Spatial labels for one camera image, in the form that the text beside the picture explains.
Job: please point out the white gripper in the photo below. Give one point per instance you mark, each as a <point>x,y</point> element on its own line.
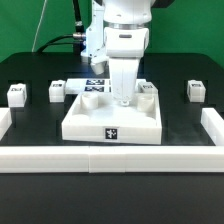
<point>124,49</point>

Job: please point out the white square tabletop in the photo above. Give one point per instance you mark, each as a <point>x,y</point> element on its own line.
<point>97,117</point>

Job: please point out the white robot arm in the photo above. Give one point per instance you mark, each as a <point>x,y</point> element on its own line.
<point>118,14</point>

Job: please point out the white base tag plate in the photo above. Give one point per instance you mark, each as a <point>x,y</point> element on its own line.
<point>76,85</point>

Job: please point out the white U-shaped obstacle fence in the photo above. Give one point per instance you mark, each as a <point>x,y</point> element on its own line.
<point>43,159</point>

